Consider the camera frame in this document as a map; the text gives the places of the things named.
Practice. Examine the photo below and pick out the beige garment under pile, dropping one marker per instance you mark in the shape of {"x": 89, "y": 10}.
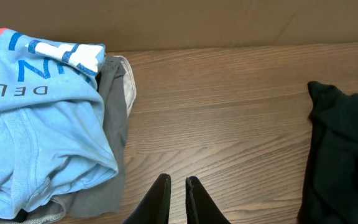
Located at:
{"x": 130, "y": 91}

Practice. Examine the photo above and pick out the black polo shirt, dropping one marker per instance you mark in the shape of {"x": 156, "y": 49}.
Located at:
{"x": 330, "y": 191}

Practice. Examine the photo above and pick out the light blue printed t-shirt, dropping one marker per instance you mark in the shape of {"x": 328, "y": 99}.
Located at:
{"x": 51, "y": 121}

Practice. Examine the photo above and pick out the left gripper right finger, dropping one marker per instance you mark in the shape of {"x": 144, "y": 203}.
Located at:
{"x": 200, "y": 207}

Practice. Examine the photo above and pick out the grey folded garment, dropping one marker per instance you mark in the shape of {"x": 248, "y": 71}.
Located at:
{"x": 105, "y": 197}

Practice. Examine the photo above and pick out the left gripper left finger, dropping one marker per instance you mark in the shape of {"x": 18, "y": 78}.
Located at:
{"x": 155, "y": 206}

